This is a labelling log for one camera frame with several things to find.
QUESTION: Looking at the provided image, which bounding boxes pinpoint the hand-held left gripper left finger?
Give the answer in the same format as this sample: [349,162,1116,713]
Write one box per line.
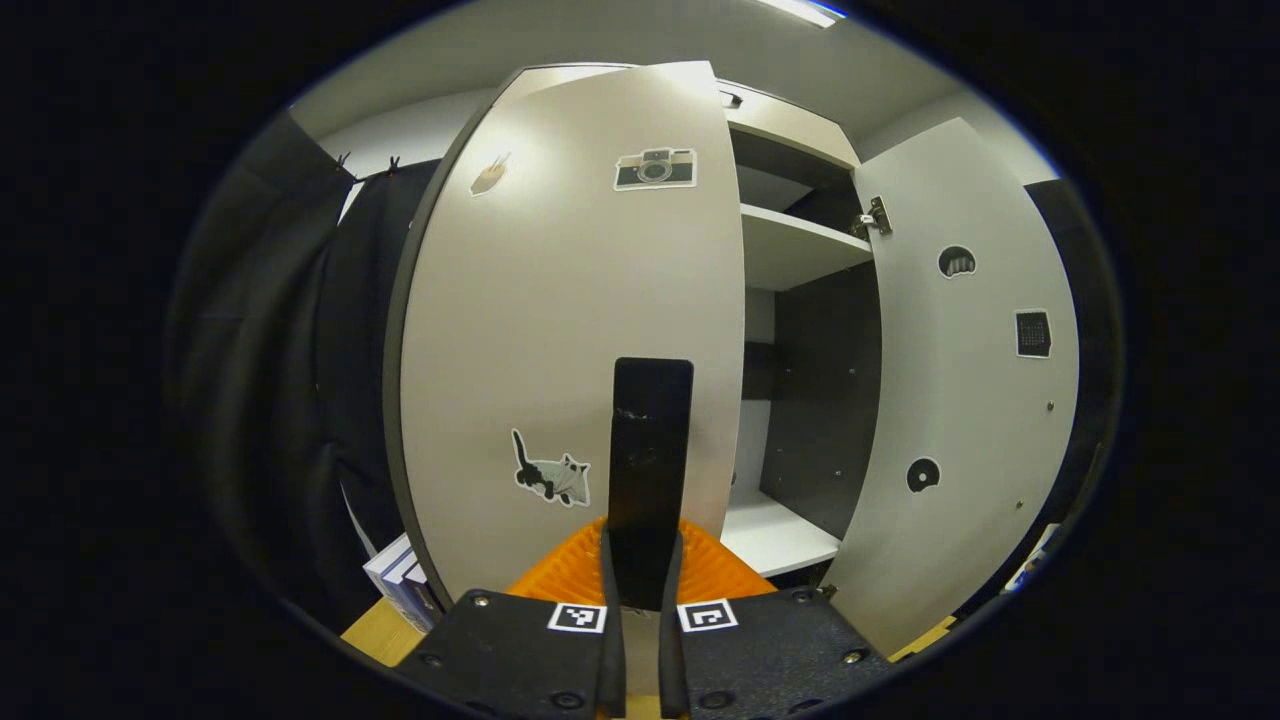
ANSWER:
[395,517,627,720]

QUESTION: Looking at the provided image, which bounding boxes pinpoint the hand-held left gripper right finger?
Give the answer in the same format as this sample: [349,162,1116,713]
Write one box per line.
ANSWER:
[658,520,891,720]

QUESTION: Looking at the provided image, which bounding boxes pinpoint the black door handle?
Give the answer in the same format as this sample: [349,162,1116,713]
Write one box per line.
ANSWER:
[608,357,695,611]

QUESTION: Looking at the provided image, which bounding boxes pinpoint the beige door with camera sticker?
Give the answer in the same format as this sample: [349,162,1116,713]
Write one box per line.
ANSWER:
[398,60,746,601]

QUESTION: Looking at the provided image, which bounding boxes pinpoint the beige door with headphone sticker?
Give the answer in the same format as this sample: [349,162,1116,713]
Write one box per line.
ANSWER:
[820,118,1081,656]

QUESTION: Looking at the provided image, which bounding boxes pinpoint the beige double-door shoe cabinet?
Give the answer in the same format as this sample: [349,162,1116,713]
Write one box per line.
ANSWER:
[385,62,883,601]

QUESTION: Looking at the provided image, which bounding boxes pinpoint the metal door hinge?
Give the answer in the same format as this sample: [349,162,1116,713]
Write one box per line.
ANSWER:
[852,196,893,241]

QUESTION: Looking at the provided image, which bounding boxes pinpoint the stack of books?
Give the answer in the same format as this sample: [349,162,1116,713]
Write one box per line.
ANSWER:
[363,533,446,633]

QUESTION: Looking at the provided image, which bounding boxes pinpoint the pile of colourful items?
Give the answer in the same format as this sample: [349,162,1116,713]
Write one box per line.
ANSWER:
[1005,525,1061,591]

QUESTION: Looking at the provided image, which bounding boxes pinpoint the black backdrop cloth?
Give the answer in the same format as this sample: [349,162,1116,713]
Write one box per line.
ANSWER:
[170,110,1126,631]

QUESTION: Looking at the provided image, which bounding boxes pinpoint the ceiling light panel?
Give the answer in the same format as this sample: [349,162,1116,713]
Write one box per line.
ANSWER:
[755,0,851,29]

